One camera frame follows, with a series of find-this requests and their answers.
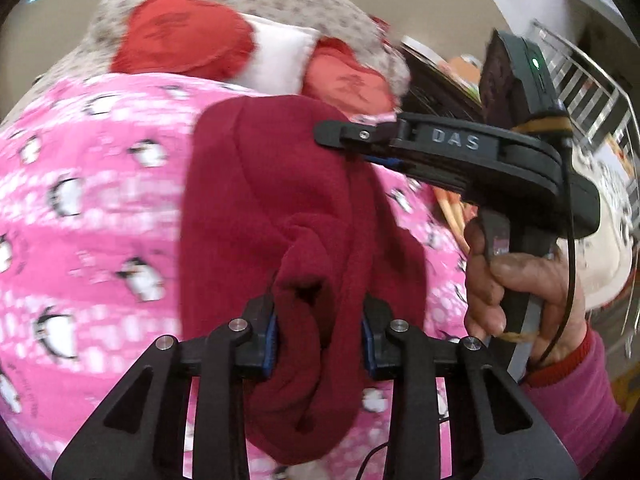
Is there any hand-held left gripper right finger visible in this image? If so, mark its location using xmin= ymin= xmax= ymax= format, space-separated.
xmin=361 ymin=294 xmax=581 ymax=480

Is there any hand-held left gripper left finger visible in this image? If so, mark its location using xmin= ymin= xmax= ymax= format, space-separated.
xmin=52 ymin=296 xmax=279 ymax=480

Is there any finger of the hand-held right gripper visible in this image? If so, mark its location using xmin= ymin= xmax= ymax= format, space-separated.
xmin=313 ymin=120 xmax=401 ymax=154
xmin=361 ymin=153 xmax=417 ymax=172

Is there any dark red sweater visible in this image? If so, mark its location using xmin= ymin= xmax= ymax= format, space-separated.
xmin=178 ymin=94 xmax=428 ymax=466

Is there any person's right forearm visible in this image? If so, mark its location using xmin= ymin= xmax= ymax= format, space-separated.
xmin=520 ymin=330 xmax=631 ymax=480

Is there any person's right hand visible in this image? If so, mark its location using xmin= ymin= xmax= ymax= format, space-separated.
xmin=462 ymin=225 xmax=589 ymax=367

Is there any small red heart cushion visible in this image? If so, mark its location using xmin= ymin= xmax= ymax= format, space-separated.
xmin=302 ymin=37 xmax=398 ymax=116

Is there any orange patterned cloth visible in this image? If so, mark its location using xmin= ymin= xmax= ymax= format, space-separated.
xmin=432 ymin=187 xmax=473 ymax=256

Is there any dark carved wooden cabinet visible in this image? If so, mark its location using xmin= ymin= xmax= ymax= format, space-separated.
xmin=400 ymin=35 xmax=486 ymax=121

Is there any white floral upholstered chair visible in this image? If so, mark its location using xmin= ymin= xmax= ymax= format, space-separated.
xmin=560 ymin=130 xmax=640 ymax=311

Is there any white pillow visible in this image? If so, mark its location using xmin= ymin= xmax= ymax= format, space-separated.
xmin=235 ymin=14 xmax=322 ymax=96

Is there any pile of assorted packages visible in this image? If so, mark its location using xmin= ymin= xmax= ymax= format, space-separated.
xmin=440 ymin=52 xmax=485 ymax=93

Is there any metal stair railing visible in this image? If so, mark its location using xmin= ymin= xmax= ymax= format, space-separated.
xmin=530 ymin=20 xmax=640 ymax=161

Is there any large red heart cushion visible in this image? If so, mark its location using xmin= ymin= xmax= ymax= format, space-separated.
xmin=111 ymin=0 xmax=256 ymax=81

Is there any pink penguin print blanket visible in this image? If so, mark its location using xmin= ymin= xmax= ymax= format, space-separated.
xmin=0 ymin=72 xmax=481 ymax=480

